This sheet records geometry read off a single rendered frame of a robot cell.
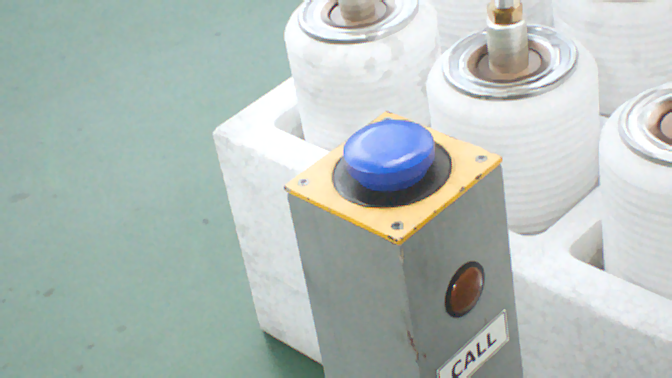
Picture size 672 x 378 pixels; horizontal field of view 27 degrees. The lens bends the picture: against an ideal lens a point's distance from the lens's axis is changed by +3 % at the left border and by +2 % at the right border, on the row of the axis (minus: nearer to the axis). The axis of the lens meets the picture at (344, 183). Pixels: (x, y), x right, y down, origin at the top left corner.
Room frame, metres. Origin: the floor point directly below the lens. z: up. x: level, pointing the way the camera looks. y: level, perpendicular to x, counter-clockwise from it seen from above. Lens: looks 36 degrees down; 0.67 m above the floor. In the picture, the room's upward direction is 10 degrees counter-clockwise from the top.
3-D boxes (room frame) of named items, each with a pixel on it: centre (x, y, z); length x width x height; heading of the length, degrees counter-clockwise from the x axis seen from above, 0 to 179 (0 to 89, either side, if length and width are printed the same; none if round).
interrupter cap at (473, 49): (0.66, -0.10, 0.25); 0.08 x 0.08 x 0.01
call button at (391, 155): (0.49, -0.02, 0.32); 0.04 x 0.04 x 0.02
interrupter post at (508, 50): (0.66, -0.10, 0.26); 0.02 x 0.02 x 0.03
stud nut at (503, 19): (0.66, -0.10, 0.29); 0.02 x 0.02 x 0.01; 42
